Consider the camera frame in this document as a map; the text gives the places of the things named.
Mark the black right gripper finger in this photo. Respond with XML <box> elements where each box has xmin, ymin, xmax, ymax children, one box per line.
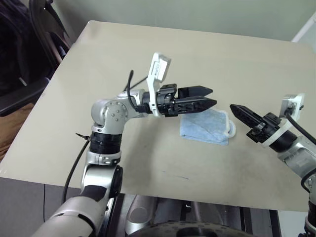
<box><xmin>229</xmin><ymin>104</ymin><xmax>264</xmax><ymax>123</ymax></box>
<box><xmin>230</xmin><ymin>107</ymin><xmax>260</xmax><ymax>129</ymax></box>

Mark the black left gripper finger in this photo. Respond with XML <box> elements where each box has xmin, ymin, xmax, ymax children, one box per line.
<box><xmin>177</xmin><ymin>85</ymin><xmax>214</xmax><ymax>99</ymax></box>
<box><xmin>173</xmin><ymin>97</ymin><xmax>218</xmax><ymax>116</ymax></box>

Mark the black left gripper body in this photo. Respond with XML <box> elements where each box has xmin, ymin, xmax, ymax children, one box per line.
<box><xmin>156</xmin><ymin>83</ymin><xmax>180</xmax><ymax>118</ymax></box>

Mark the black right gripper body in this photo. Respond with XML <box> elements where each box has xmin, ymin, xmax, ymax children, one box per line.
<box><xmin>246</xmin><ymin>112</ymin><xmax>282</xmax><ymax>144</ymax></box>

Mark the light blue towel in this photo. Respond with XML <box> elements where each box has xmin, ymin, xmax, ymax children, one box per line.
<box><xmin>179</xmin><ymin>108</ymin><xmax>237</xmax><ymax>147</ymax></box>

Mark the black zip tie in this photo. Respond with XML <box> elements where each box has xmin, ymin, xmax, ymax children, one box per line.
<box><xmin>75</xmin><ymin>132</ymin><xmax>91</xmax><ymax>142</ymax></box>

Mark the grey rounded shell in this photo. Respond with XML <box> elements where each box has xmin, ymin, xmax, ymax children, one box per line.
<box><xmin>125</xmin><ymin>195</ymin><xmax>160</xmax><ymax>235</ymax></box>

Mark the dark perforated round disc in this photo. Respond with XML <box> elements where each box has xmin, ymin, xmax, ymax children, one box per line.
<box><xmin>140</xmin><ymin>220</ymin><xmax>251</xmax><ymax>237</ymax></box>

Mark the black office chair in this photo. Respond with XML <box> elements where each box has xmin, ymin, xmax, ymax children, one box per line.
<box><xmin>0</xmin><ymin>0</ymin><xmax>75</xmax><ymax>117</ymax></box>

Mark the brown cushion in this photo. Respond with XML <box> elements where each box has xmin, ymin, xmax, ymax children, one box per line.
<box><xmin>0</xmin><ymin>102</ymin><xmax>34</xmax><ymax>162</ymax></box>

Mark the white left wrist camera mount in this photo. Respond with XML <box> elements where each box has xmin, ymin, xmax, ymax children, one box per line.
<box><xmin>146</xmin><ymin>51</ymin><xmax>173</xmax><ymax>117</ymax></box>

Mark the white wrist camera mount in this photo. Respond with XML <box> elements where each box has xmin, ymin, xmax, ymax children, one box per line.
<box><xmin>262</xmin><ymin>93</ymin><xmax>306</xmax><ymax>148</ymax></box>
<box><xmin>146</xmin><ymin>51</ymin><xmax>173</xmax><ymax>117</ymax></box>

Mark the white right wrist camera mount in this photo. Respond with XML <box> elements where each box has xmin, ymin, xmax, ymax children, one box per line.
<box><xmin>262</xmin><ymin>93</ymin><xmax>306</xmax><ymax>148</ymax></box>

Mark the white wall trim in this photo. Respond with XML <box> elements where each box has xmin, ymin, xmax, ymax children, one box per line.
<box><xmin>291</xmin><ymin>18</ymin><xmax>316</xmax><ymax>43</ymax></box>

